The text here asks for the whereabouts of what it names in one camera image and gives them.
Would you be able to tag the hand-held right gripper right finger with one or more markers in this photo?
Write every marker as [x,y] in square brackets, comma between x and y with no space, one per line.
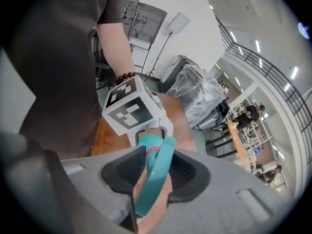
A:
[226,203]

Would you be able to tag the light panel on stand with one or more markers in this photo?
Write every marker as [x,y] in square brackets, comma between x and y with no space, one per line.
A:
[178,23]

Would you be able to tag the grey black office machine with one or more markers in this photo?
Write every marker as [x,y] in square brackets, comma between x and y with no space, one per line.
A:
[214,118]

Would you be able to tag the person's black shirt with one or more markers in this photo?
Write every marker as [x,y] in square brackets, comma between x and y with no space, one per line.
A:
[61,69]

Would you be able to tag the plastic-wrapped machine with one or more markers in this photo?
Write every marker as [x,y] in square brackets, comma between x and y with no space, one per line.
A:
[197,94]

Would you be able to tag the black screen on stand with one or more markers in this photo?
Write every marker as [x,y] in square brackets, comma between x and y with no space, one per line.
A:
[146,21]

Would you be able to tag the person's left forearm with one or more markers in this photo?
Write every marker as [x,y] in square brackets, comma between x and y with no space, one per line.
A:
[117,50]

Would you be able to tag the black balcony railing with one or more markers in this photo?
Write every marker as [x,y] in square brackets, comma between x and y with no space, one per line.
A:
[280,77]

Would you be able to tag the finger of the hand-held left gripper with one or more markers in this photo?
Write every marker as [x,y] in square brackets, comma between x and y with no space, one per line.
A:
[170,128]
[133,136]

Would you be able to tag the round wooden table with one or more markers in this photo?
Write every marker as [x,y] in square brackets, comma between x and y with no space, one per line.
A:
[237,140]

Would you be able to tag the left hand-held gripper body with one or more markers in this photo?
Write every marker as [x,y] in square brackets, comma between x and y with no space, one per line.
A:
[126,116]

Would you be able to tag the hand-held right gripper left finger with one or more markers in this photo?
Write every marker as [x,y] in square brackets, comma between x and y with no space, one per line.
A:
[90,174]

